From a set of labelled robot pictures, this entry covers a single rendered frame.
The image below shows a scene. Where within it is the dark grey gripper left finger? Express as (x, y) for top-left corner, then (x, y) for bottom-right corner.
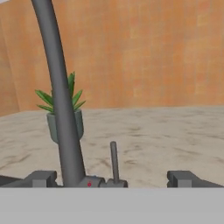
(0, 170), (59, 188)

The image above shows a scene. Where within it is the green plant in grey pot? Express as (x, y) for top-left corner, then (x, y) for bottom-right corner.
(34, 71), (87, 144)

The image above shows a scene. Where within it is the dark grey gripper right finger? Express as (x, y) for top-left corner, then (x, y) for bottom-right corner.
(166, 170), (224, 188)

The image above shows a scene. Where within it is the dark grey sink faucet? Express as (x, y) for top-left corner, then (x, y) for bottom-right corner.
(31, 0), (129, 188)

